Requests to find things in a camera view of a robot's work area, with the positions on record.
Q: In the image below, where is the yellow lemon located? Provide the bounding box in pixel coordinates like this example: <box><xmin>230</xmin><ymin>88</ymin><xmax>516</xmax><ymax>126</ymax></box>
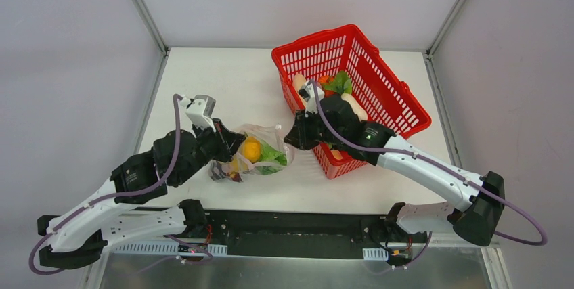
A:
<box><xmin>241</xmin><ymin>137</ymin><xmax>262</xmax><ymax>163</ymax></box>

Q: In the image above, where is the dark red apple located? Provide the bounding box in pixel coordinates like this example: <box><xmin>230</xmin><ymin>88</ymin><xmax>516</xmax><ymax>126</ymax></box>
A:
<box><xmin>221</xmin><ymin>171</ymin><xmax>243</xmax><ymax>183</ymax></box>

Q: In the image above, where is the clear pink-dotted zip bag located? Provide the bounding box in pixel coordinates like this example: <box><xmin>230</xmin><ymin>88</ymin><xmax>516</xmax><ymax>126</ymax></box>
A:
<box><xmin>208</xmin><ymin>124</ymin><xmax>295</xmax><ymax>183</ymax></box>

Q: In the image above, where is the green napa cabbage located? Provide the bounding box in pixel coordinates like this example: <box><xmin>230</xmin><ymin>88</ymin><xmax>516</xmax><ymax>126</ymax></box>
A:
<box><xmin>256</xmin><ymin>141</ymin><xmax>288</xmax><ymax>175</ymax></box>

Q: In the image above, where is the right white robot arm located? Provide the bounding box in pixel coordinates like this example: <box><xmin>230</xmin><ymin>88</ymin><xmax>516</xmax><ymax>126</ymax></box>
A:
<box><xmin>284</xmin><ymin>95</ymin><xmax>504</xmax><ymax>246</ymax></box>

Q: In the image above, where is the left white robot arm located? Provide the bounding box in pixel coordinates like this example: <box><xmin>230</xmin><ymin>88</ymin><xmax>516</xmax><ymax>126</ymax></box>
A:
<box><xmin>28</xmin><ymin>118</ymin><xmax>246</xmax><ymax>275</ymax></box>

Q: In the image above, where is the pale peach fruit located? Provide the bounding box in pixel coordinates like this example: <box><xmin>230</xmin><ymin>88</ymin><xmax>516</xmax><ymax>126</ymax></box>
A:
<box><xmin>330</xmin><ymin>150</ymin><xmax>343</xmax><ymax>160</ymax></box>

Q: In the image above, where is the long white radish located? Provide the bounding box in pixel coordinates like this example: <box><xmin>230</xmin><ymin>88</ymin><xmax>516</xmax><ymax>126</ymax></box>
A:
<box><xmin>292</xmin><ymin>73</ymin><xmax>309</xmax><ymax>108</ymax></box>

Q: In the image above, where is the orange pumpkin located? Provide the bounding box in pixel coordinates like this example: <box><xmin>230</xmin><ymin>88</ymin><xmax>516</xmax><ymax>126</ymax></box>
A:
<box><xmin>318</xmin><ymin>76</ymin><xmax>336</xmax><ymax>97</ymax></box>

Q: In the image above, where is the small white radish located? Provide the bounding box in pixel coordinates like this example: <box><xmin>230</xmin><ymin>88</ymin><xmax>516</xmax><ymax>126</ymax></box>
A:
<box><xmin>340</xmin><ymin>93</ymin><xmax>368</xmax><ymax>121</ymax></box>

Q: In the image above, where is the red plastic basket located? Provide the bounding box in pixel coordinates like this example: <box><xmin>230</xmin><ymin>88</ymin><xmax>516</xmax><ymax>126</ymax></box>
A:
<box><xmin>271</xmin><ymin>23</ymin><xmax>434</xmax><ymax>180</ymax></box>

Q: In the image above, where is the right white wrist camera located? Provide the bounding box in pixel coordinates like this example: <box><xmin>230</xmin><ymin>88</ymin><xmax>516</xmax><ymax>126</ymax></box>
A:
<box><xmin>298</xmin><ymin>80</ymin><xmax>325</xmax><ymax>114</ymax></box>

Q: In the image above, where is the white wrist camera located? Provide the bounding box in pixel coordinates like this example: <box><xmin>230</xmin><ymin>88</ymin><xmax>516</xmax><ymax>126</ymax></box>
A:
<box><xmin>298</xmin><ymin>80</ymin><xmax>325</xmax><ymax>114</ymax></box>
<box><xmin>179</xmin><ymin>95</ymin><xmax>216</xmax><ymax>131</ymax></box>

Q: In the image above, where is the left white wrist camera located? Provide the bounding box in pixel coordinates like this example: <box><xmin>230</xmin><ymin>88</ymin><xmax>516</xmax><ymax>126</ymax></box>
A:
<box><xmin>179</xmin><ymin>95</ymin><xmax>216</xmax><ymax>131</ymax></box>

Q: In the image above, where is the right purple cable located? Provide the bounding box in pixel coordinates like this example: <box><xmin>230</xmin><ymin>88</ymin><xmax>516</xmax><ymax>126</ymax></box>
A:
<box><xmin>309</xmin><ymin>79</ymin><xmax>549</xmax><ymax>246</ymax></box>

